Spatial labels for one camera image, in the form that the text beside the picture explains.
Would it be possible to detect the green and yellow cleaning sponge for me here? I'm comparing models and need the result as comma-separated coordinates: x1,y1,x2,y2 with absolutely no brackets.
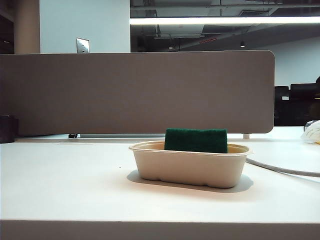
164,128,229,154

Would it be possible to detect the beige paper lunch box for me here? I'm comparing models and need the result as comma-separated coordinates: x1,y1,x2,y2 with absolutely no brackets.
128,140,253,189

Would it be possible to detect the grey-brown desk divider panel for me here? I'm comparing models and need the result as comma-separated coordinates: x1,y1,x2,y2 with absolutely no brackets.
0,49,275,138

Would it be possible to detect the long ceiling light strip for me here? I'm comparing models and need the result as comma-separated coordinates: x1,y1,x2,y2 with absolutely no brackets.
129,16,320,26

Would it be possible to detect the black desk container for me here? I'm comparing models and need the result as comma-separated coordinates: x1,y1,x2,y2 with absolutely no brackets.
0,115,20,144

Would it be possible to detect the white plastic bag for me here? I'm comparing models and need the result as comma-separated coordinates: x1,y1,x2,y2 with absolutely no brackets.
299,120,320,146

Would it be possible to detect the metal wall plate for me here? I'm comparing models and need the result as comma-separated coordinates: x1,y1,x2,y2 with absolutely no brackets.
76,37,91,54

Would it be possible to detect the grey cable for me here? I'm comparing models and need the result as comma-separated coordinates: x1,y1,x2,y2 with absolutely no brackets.
246,156,320,179

